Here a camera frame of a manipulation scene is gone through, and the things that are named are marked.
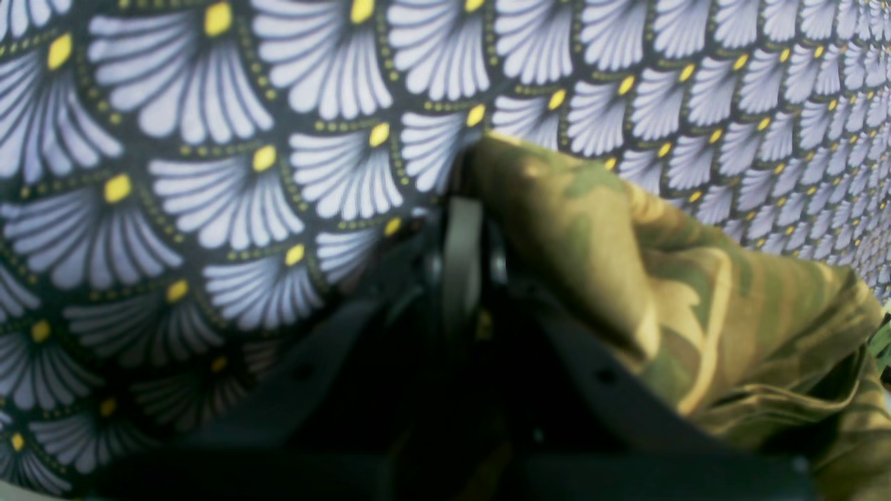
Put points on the camouflage T-shirt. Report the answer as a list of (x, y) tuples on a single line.
[(764, 352)]

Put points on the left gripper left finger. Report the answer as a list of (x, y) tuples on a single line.
[(318, 425)]

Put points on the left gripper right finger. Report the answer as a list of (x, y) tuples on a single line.
[(585, 427)]

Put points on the purple fan-pattern tablecloth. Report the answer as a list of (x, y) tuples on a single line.
[(186, 183)]

